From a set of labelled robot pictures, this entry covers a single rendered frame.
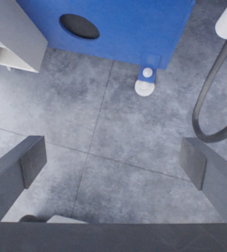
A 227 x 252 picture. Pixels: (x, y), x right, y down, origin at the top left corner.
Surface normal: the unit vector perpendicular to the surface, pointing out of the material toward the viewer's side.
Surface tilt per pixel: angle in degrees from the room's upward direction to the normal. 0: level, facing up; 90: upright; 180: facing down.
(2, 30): 90
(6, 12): 90
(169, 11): 90
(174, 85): 0
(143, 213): 0
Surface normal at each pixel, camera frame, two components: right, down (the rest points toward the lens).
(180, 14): -0.26, 0.96
